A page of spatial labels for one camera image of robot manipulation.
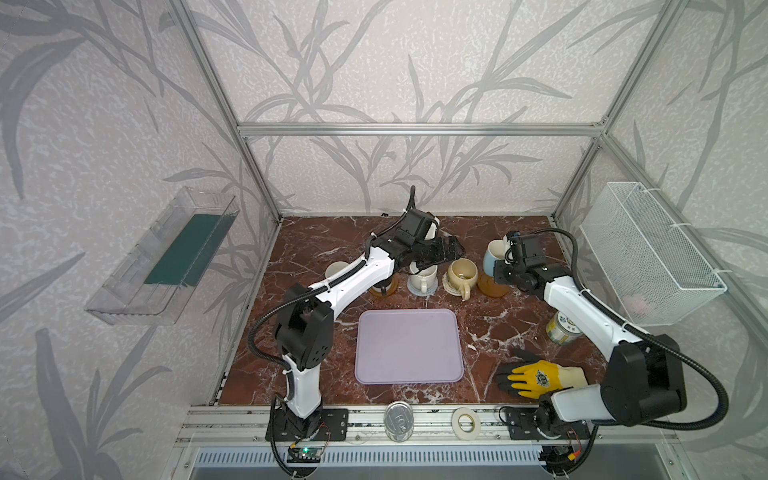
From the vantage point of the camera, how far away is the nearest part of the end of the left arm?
639 mm

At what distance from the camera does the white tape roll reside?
0.74 meters

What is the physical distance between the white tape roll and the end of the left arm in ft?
1.33
